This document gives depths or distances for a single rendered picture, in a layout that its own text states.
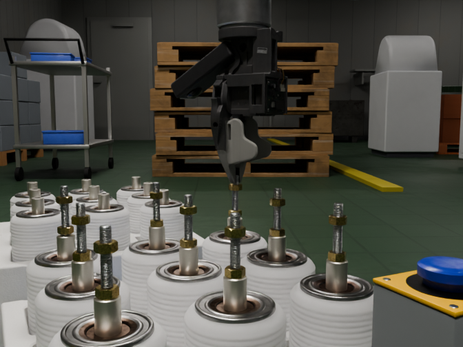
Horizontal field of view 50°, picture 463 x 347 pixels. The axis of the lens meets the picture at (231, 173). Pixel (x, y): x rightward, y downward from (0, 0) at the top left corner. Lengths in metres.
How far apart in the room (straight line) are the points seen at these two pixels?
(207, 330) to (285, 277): 0.17
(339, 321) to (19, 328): 0.37
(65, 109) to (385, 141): 3.76
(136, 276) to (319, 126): 2.99
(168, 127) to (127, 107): 5.63
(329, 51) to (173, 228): 2.77
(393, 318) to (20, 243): 0.71
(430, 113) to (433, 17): 4.72
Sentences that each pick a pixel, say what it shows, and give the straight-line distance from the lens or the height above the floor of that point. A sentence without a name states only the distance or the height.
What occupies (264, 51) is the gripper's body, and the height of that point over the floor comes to 0.51.
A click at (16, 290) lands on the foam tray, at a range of 0.93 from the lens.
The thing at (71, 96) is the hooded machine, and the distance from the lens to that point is 6.39.
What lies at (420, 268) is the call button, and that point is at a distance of 0.36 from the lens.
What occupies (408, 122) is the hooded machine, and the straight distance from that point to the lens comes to 5.45.
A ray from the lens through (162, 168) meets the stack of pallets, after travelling 3.55.
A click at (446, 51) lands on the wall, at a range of 10.10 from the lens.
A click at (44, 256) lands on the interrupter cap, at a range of 0.67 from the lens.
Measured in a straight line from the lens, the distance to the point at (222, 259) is 0.69.
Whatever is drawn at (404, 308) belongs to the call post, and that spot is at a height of 0.30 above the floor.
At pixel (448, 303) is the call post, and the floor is 0.31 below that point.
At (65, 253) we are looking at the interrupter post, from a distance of 0.65.
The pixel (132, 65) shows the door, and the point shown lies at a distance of 9.21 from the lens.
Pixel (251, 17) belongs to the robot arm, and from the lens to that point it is 0.68.
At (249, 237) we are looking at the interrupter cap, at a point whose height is 0.25.
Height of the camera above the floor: 0.43
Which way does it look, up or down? 7 degrees down
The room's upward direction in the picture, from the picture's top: straight up
